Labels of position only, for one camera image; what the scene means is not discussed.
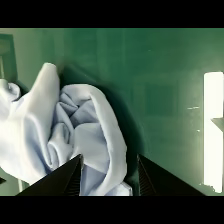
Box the white shirt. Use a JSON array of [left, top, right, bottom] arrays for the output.
[[0, 62, 134, 197]]

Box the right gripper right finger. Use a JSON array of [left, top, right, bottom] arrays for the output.
[[136, 154, 205, 197]]

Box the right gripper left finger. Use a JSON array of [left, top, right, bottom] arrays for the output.
[[17, 153, 84, 197]]

